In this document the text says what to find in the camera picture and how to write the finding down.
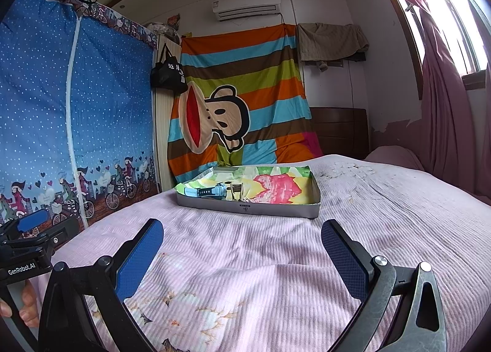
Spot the window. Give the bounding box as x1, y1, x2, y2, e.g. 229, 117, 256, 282
395, 0, 491, 88

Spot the white air conditioner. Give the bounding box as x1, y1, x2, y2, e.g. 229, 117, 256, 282
212, 0, 282, 22

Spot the person's left hand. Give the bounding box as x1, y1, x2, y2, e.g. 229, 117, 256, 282
0, 281, 40, 330

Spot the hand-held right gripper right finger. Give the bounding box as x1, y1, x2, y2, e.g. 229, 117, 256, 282
320, 219, 448, 352

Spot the khaki hanging garment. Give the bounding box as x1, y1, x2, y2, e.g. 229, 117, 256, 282
297, 23, 371, 71

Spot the light wooden cabinet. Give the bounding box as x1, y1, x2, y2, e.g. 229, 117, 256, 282
153, 33, 183, 193

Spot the beige hair claw clip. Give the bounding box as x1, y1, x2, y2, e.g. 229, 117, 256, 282
226, 182, 246, 202

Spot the blue dotted fabric wardrobe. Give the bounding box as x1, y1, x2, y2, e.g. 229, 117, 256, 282
0, 0, 160, 238

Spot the grey shallow cardboard box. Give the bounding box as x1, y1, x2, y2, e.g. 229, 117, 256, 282
176, 165, 320, 219

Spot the black tote bag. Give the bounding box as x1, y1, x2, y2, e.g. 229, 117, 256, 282
150, 44, 188, 94

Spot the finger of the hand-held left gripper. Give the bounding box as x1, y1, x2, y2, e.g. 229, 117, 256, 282
15, 209, 51, 234
48, 218, 80, 255

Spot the dark wooden headboard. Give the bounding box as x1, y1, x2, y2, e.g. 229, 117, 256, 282
309, 106, 371, 157

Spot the pink striped bed sheet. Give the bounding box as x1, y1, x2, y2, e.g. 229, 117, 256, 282
38, 154, 491, 352

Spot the thin wall cable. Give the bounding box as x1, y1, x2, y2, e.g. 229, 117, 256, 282
348, 60, 357, 108

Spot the colourful painted paper lining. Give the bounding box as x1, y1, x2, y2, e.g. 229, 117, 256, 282
176, 166, 313, 205

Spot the blue smartwatch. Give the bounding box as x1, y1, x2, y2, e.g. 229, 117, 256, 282
185, 183, 227, 198

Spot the pink curtain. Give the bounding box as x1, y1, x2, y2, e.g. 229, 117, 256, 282
362, 0, 491, 203

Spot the striped monkey print blanket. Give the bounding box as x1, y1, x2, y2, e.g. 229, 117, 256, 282
167, 23, 323, 178

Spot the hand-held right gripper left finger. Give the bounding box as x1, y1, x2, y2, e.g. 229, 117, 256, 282
37, 219, 165, 352

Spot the pink pillow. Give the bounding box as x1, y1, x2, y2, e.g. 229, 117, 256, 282
364, 145, 424, 172

